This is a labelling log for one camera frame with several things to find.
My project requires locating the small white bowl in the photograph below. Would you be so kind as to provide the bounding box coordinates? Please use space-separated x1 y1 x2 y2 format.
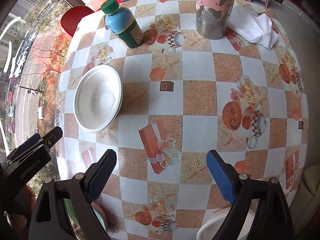
74 65 124 133

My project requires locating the white tissue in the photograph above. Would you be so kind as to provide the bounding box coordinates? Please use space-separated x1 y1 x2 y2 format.
226 5 279 49

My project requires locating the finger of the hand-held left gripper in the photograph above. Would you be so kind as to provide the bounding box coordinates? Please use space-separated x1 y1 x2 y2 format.
4 133 42 164
24 126 63 154

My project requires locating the pink peeling metal flask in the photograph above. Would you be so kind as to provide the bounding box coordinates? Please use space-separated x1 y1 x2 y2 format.
195 0 237 40

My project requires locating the person's left hand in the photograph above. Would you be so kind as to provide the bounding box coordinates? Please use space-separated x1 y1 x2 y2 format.
5 184 37 230

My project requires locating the large white bowl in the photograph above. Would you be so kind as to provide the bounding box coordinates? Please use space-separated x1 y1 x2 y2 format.
196 206 258 240

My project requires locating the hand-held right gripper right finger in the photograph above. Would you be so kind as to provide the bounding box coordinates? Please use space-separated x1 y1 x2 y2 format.
206 149 294 240

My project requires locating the green square plate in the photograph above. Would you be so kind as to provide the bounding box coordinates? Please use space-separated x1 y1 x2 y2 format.
63 197 108 240

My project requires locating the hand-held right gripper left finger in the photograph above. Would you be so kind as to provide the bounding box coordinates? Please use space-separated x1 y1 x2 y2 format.
29 149 117 240

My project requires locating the cream seat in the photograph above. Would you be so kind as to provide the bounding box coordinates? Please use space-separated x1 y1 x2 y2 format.
290 170 320 240

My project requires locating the red plastic stool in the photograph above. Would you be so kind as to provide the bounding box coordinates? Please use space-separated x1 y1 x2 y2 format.
61 5 95 40

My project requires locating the blue bottle green cap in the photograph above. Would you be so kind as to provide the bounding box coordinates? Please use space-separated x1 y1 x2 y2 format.
101 0 144 49

